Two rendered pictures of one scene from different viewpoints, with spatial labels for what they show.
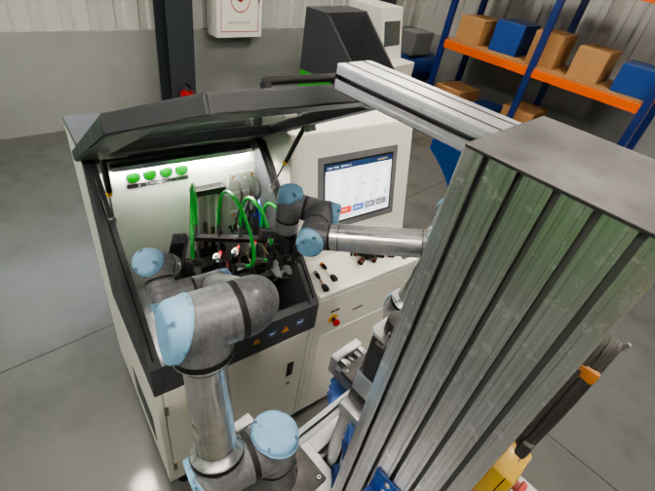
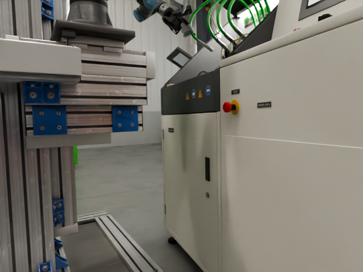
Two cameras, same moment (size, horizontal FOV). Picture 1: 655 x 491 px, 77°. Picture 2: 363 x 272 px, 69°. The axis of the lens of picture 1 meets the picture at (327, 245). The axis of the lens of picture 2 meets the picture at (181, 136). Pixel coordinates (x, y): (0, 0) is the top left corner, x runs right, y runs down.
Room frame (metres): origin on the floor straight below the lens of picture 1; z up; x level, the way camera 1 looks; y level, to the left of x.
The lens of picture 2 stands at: (1.43, -1.02, 0.77)
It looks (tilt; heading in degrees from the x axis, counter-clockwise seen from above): 4 degrees down; 109
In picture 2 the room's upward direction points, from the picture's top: 1 degrees counter-clockwise
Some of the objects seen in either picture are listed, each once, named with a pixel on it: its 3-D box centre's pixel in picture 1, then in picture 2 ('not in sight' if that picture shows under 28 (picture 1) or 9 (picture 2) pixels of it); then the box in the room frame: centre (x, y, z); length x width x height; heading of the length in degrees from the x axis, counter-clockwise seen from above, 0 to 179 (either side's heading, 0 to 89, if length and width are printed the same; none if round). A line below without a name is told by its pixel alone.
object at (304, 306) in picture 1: (241, 342); (187, 97); (1.02, 0.26, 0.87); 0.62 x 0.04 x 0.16; 132
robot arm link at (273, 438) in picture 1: (271, 443); not in sight; (0.49, 0.04, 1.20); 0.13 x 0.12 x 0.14; 129
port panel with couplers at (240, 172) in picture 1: (243, 196); not in sight; (1.55, 0.42, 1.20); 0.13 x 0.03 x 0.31; 132
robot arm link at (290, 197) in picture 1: (289, 204); not in sight; (1.03, 0.13, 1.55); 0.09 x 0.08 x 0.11; 86
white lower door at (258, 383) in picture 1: (240, 403); (185, 181); (1.00, 0.25, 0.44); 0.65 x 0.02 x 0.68; 132
